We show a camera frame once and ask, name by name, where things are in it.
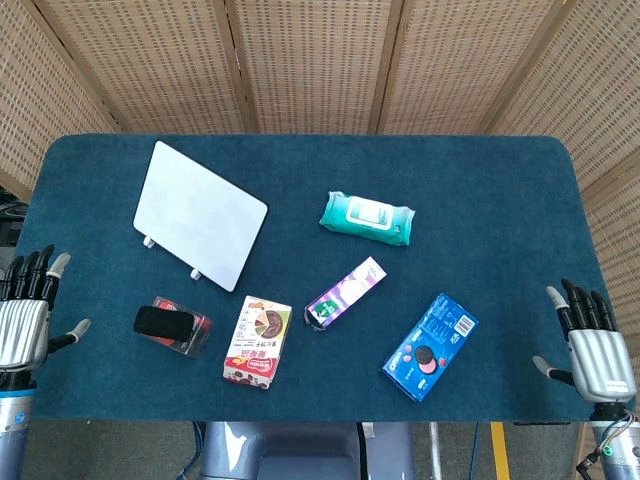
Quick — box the white board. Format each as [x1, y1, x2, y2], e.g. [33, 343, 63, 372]
[132, 140, 269, 293]

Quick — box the dark blue table cloth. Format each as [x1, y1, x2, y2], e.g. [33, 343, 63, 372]
[14, 133, 609, 426]

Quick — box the red and white biscuit box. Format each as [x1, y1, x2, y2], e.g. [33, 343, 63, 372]
[222, 294, 294, 390]

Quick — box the blue cable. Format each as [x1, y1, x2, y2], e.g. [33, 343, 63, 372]
[180, 422, 202, 480]

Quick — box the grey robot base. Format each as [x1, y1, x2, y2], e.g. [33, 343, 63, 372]
[199, 421, 416, 480]

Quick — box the woven bamboo folding screen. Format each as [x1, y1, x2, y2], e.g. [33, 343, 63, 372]
[0, 0, 640, 351]

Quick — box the blue Oreo cookie box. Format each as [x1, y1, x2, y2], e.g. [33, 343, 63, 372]
[381, 292, 480, 403]

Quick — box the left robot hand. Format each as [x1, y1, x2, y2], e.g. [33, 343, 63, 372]
[0, 243, 92, 389]

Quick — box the black cable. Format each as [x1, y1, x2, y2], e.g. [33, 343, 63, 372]
[355, 422, 372, 480]

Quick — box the clear box of coffee capsules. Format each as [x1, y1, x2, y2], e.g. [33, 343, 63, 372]
[149, 295, 215, 358]

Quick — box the purple toothpaste box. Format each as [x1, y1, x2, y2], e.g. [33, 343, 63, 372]
[303, 256, 388, 331]

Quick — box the green wet wipes pack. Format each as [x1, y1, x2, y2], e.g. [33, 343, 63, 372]
[318, 190, 417, 247]

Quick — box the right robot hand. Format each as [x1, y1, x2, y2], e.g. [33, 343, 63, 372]
[531, 277, 639, 421]

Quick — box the black and blue whiteboard eraser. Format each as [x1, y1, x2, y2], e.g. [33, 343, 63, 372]
[133, 305, 196, 345]

